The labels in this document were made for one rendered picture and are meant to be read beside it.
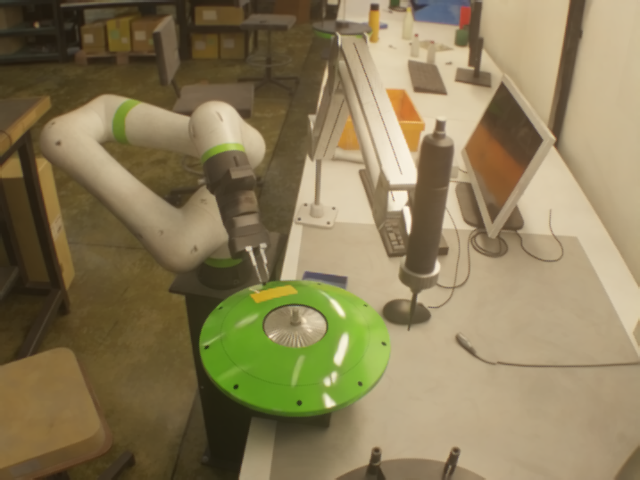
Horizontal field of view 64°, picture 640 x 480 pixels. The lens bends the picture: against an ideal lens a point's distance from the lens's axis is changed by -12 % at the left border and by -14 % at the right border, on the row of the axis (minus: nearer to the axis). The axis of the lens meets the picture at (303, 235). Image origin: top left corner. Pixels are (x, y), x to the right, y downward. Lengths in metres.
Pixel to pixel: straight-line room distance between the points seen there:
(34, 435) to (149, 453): 0.75
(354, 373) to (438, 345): 0.34
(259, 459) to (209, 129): 0.62
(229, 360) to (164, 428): 1.32
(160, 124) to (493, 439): 1.00
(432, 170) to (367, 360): 0.38
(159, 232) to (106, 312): 1.48
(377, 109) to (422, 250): 0.27
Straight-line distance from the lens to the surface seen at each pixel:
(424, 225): 0.65
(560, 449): 1.07
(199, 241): 1.27
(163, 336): 2.54
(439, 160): 0.61
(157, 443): 2.16
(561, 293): 1.42
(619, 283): 1.54
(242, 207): 1.07
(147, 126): 1.40
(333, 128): 1.24
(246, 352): 0.89
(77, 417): 1.47
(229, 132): 1.14
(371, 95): 0.89
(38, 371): 1.62
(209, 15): 6.24
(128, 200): 1.31
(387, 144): 0.80
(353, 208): 1.58
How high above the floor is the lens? 1.72
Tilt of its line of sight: 33 degrees down
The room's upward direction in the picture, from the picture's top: 1 degrees clockwise
